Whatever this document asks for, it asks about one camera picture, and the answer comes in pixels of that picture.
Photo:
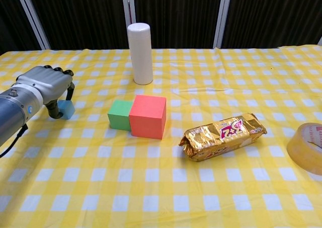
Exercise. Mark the white cylinder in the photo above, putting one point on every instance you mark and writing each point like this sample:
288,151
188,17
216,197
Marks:
142,54

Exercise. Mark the green cube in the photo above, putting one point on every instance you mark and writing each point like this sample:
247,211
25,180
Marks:
119,116

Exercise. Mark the clear tape roll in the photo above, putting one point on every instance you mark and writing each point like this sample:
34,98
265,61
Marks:
302,157

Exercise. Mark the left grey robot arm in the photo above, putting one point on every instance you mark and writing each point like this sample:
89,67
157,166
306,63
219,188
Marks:
12,112

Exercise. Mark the small blue cube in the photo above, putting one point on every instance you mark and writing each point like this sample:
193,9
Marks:
66,109

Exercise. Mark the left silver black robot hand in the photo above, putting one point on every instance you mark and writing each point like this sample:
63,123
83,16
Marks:
47,83

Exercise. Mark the white frame post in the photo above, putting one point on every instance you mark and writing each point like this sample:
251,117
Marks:
128,4
320,41
32,16
222,16

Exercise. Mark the yellow white checked tablecloth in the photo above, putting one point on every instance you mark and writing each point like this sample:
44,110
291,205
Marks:
176,192

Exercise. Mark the red-orange block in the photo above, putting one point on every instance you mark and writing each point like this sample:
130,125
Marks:
147,118

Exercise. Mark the gold biscuit packet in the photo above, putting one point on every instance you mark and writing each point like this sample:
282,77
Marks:
221,137

